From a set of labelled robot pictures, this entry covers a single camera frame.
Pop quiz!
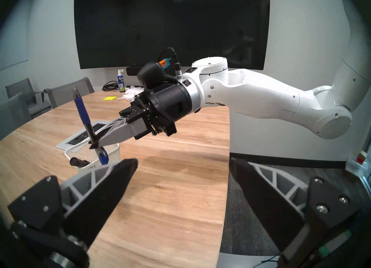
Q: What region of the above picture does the grey mesh office chair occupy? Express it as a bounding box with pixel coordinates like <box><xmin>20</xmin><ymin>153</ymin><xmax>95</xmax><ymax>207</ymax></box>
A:
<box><xmin>44</xmin><ymin>77</ymin><xmax>95</xmax><ymax>108</ymax></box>
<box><xmin>0</xmin><ymin>92</ymin><xmax>32</xmax><ymax>133</ymax></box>

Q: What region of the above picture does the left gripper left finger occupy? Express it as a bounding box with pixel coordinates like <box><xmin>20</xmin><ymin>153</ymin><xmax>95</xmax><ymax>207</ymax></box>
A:
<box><xmin>7</xmin><ymin>158</ymin><xmax>139</xmax><ymax>249</ymax></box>

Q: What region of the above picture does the clear plastic storage box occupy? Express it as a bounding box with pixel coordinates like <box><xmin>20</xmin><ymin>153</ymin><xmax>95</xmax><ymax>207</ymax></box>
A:
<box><xmin>345</xmin><ymin>150</ymin><xmax>371</xmax><ymax>181</ymax></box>

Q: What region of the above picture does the large wall glass board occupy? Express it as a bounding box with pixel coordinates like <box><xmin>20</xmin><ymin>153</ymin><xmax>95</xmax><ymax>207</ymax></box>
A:
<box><xmin>0</xmin><ymin>9</ymin><xmax>28</xmax><ymax>71</ymax></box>

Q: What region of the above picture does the black permanent marker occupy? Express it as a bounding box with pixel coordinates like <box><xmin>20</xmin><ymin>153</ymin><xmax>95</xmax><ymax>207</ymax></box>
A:
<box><xmin>70</xmin><ymin>157</ymin><xmax>90</xmax><ymax>168</ymax></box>

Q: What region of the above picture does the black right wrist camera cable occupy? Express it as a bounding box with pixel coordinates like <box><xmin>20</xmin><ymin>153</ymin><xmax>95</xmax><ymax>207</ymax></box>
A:
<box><xmin>158</xmin><ymin>47</ymin><xmax>183</xmax><ymax>78</ymax></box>

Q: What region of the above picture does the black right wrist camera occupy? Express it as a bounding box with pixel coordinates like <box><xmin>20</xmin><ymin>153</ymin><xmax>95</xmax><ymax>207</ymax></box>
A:
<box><xmin>137</xmin><ymin>62</ymin><xmax>177</xmax><ymax>89</ymax></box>

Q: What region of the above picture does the Expo cleaner spray bottle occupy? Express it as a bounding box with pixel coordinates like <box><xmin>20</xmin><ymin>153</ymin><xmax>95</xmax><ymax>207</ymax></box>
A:
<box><xmin>117</xmin><ymin>69</ymin><xmax>126</xmax><ymax>93</ymax></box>

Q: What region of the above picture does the grey office chair with armrests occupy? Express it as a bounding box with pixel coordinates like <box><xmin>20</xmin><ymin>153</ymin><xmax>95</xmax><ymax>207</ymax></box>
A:
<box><xmin>5</xmin><ymin>77</ymin><xmax>44</xmax><ymax>117</ymax></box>

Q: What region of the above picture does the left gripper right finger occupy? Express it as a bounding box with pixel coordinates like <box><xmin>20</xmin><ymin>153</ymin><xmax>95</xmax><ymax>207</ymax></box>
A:
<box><xmin>228</xmin><ymin>158</ymin><xmax>363</xmax><ymax>254</ymax></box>

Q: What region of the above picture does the crumpled white tissue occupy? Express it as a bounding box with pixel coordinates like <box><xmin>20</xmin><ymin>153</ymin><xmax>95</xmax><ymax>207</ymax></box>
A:
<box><xmin>122</xmin><ymin>86</ymin><xmax>144</xmax><ymax>101</ymax></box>

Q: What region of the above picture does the white mesh pen holder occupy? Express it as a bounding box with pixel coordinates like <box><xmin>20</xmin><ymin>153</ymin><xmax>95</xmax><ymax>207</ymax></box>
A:
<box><xmin>64</xmin><ymin>143</ymin><xmax>120</xmax><ymax>170</ymax></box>

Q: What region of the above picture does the blue ballpoint pen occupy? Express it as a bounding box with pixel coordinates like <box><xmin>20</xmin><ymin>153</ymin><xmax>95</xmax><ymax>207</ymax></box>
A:
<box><xmin>72</xmin><ymin>87</ymin><xmax>109</xmax><ymax>165</ymax></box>

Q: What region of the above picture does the large black wall screen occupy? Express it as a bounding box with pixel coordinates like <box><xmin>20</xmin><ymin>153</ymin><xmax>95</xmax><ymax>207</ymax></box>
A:
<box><xmin>74</xmin><ymin>0</ymin><xmax>270</xmax><ymax>70</ymax></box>

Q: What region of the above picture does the grey table outlet panel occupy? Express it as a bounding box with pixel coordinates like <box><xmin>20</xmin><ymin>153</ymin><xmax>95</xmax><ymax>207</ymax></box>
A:
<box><xmin>56</xmin><ymin>120</ymin><xmax>112</xmax><ymax>150</ymax></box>

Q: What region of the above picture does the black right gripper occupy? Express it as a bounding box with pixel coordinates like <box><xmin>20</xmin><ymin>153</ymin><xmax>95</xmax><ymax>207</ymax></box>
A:
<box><xmin>88</xmin><ymin>83</ymin><xmax>193</xmax><ymax>149</ymax></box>

